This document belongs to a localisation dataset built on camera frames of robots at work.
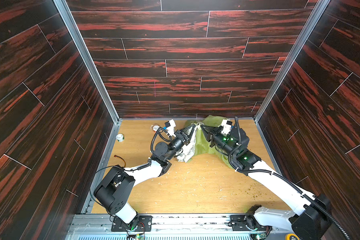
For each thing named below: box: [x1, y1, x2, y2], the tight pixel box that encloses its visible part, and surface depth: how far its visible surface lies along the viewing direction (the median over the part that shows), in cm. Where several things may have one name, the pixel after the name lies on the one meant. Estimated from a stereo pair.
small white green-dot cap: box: [115, 133, 125, 142], surface depth 109 cm
